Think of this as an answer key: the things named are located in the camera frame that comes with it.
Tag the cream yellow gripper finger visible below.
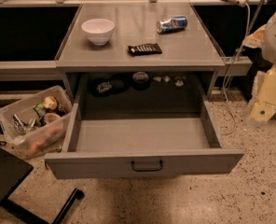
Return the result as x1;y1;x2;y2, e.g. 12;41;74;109
245;65;276;128

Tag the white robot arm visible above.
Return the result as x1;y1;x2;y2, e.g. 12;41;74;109
242;12;276;127

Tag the grey open top drawer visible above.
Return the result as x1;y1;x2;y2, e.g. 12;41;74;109
45;75;244;179

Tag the grey metal cabinet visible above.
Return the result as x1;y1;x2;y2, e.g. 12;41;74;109
54;2;226;100

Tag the blue crushed soda can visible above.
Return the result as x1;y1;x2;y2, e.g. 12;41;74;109
157;16;187;34

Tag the black round object under cabinet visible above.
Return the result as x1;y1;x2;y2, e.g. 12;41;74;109
132;72;150;91

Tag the dark object under cabinet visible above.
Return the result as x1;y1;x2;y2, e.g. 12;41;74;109
89;75;130;97

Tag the white ceramic bowl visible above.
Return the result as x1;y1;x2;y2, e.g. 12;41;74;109
81;19;115;46

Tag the clear plastic bin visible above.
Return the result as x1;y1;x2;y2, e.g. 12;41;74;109
0;86;72;155

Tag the black chair base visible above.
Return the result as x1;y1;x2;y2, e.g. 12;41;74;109
0;147;84;224

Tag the white cable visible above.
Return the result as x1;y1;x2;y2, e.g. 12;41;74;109
221;2;253;136

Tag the black drawer handle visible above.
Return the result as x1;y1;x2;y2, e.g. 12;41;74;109
131;161;164;173

